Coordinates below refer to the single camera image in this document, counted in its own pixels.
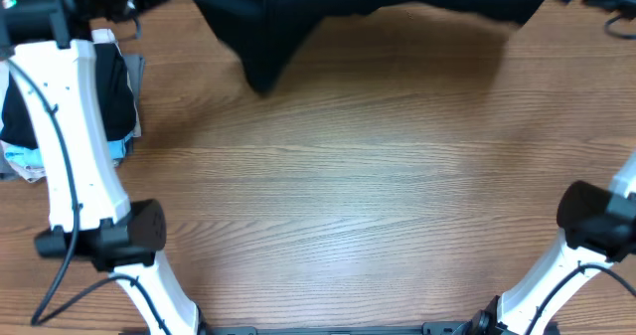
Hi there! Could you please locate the black polo shirt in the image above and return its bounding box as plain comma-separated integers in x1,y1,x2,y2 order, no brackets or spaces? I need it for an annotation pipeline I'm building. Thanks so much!
193,0,570,92

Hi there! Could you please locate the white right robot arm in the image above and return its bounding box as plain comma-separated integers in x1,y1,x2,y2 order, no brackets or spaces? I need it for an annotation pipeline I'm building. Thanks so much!
457,0,635,334

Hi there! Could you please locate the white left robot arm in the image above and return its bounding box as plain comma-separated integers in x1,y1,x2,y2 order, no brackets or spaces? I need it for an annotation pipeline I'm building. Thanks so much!
1,0,206,334

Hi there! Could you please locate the folded black shirt on stack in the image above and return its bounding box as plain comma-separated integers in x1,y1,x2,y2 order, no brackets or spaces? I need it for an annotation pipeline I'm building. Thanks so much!
1,44,136,149

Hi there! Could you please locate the folded light blue shirt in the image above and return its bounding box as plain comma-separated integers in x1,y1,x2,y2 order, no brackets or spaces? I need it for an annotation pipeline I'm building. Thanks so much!
1,132,135,169

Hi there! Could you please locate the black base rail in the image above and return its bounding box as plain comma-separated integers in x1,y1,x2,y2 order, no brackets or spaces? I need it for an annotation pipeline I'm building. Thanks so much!
207,321,463,335

